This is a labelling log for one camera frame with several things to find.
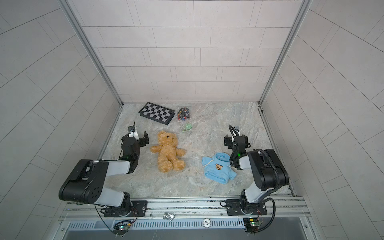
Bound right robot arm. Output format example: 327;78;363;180
224;135;289;216

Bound brown teddy bear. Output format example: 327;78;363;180
150;131;186;173

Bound right circuit board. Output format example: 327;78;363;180
243;218;261;232

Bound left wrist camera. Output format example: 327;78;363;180
128;123;139;140

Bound small green pieces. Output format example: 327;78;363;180
183;123;193;132

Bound light blue bear hoodie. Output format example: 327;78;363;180
202;152;237;185

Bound bag of colourful pieces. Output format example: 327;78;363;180
177;107;190;121

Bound black white chessboard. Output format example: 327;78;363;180
139;102;175;125

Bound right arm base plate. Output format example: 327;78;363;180
223;199;268;216

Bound silver metal clip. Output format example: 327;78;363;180
163;212;176;222

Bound circuit board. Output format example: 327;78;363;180
243;218;261;232
114;220;132;231

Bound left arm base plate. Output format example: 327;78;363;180
100;201;148;218

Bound left circuit board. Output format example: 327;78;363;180
114;220;132;231

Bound aluminium mounting rail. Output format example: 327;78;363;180
58;196;311;221

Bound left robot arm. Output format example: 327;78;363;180
59;126;150;218

